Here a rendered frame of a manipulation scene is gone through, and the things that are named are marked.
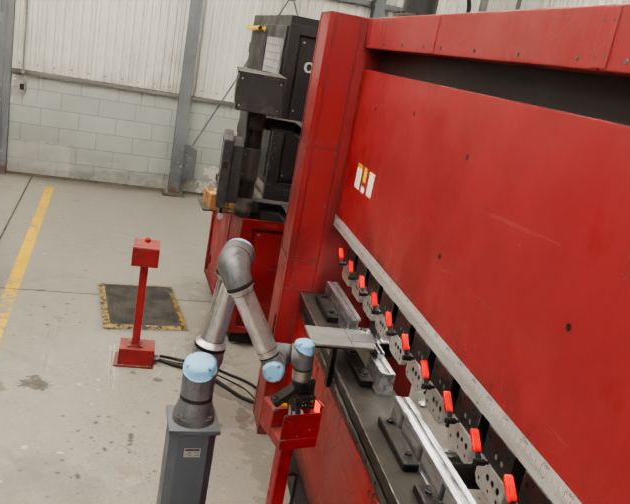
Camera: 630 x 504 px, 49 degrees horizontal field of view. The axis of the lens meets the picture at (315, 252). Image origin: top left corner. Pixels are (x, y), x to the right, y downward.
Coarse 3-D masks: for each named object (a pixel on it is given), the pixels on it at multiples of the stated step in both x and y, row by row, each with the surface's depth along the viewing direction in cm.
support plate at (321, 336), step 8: (312, 328) 290; (320, 328) 292; (328, 328) 294; (336, 328) 295; (312, 336) 282; (320, 336) 284; (328, 336) 285; (336, 336) 287; (344, 336) 288; (320, 344) 277; (328, 344) 277; (336, 344) 279; (344, 344) 280; (360, 344) 283; (368, 344) 285
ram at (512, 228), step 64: (384, 128) 296; (448, 128) 229; (512, 128) 186; (576, 128) 157; (384, 192) 286; (448, 192) 223; (512, 192) 182; (576, 192) 154; (384, 256) 277; (448, 256) 217; (512, 256) 178; (576, 256) 152; (448, 320) 212; (512, 320) 175; (576, 320) 149; (512, 384) 171; (576, 384) 146; (512, 448) 168; (576, 448) 144
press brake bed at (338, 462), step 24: (288, 384) 373; (336, 384) 286; (336, 408) 279; (336, 432) 275; (312, 456) 307; (336, 456) 271; (360, 456) 246; (288, 480) 350; (312, 480) 302; (336, 480) 268; (360, 480) 240
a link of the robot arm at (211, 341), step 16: (240, 240) 246; (224, 288) 246; (224, 304) 248; (208, 320) 251; (224, 320) 250; (208, 336) 251; (224, 336) 254; (192, 352) 255; (208, 352) 251; (224, 352) 257
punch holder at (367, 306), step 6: (372, 276) 288; (372, 282) 287; (378, 282) 280; (372, 288) 286; (378, 288) 279; (378, 294) 279; (366, 300) 291; (378, 300) 280; (366, 306) 290; (378, 306) 281; (366, 312) 289; (372, 318) 282
